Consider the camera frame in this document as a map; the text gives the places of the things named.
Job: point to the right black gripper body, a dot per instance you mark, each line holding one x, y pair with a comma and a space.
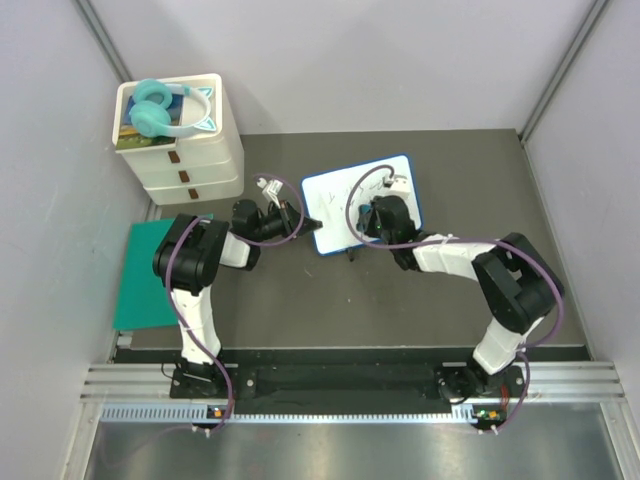
375, 229

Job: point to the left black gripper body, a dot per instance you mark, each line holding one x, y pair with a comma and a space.
281, 222

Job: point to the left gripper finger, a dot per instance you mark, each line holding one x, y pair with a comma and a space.
310, 225
292, 211

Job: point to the blue framed whiteboard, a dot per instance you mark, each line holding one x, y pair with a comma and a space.
334, 196

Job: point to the blue felt eraser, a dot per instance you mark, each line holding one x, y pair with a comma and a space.
364, 217

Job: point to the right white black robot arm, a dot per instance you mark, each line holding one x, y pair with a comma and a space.
517, 284

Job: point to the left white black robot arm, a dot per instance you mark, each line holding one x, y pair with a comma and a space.
187, 262

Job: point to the white three-drawer storage unit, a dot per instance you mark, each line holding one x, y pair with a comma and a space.
207, 166

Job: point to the green cutting mat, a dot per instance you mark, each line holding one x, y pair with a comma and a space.
142, 300

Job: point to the teal cat-ear headphones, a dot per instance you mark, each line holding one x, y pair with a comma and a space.
150, 116

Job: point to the colourful picture book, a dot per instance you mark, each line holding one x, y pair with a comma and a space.
130, 138

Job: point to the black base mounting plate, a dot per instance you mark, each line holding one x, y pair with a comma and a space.
350, 380

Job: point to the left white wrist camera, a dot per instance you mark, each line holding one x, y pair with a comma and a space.
270, 188

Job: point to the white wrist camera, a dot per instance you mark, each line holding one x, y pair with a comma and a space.
398, 185
270, 188

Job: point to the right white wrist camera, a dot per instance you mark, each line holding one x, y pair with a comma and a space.
398, 185

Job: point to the slotted grey cable duct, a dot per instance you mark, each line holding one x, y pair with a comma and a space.
209, 415

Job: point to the aluminium rail frame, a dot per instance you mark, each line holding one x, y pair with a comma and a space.
552, 382

